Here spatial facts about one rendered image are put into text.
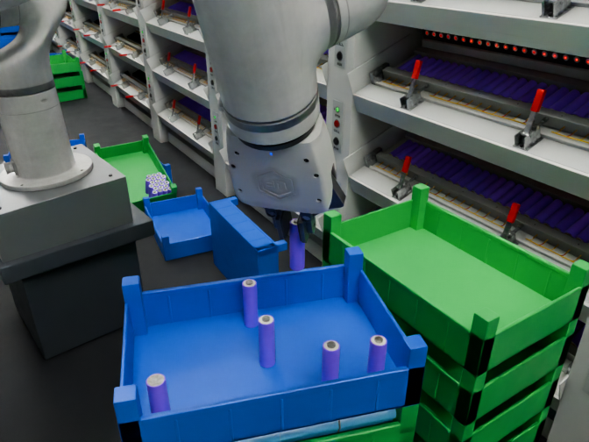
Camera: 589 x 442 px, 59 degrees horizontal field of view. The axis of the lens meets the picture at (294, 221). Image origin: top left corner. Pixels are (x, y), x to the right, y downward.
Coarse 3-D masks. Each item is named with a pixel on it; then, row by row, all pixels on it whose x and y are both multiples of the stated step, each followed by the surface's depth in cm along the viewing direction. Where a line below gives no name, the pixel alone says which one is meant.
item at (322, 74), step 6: (324, 66) 120; (318, 72) 130; (324, 72) 121; (318, 78) 127; (324, 78) 122; (318, 84) 126; (324, 84) 123; (318, 90) 128; (324, 90) 125; (324, 96) 127
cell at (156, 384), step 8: (152, 376) 50; (160, 376) 50; (152, 384) 49; (160, 384) 49; (152, 392) 49; (160, 392) 49; (152, 400) 49; (160, 400) 49; (168, 400) 50; (152, 408) 50; (160, 408) 50; (168, 408) 51
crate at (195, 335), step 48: (192, 288) 65; (240, 288) 67; (288, 288) 69; (336, 288) 71; (144, 336) 64; (192, 336) 64; (240, 336) 64; (288, 336) 64; (336, 336) 64; (384, 336) 62; (144, 384) 57; (192, 384) 57; (240, 384) 57; (288, 384) 57; (336, 384) 51; (384, 384) 53; (144, 432) 48; (192, 432) 49; (240, 432) 51
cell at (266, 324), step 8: (264, 320) 57; (272, 320) 57; (264, 328) 57; (272, 328) 57; (264, 336) 57; (272, 336) 58; (264, 344) 58; (272, 344) 58; (264, 352) 58; (272, 352) 59; (264, 360) 59; (272, 360) 59
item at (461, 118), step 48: (480, 48) 104; (528, 48) 95; (384, 96) 110; (432, 96) 104; (480, 96) 95; (528, 96) 91; (576, 96) 88; (480, 144) 90; (528, 144) 83; (576, 144) 80; (576, 192) 79
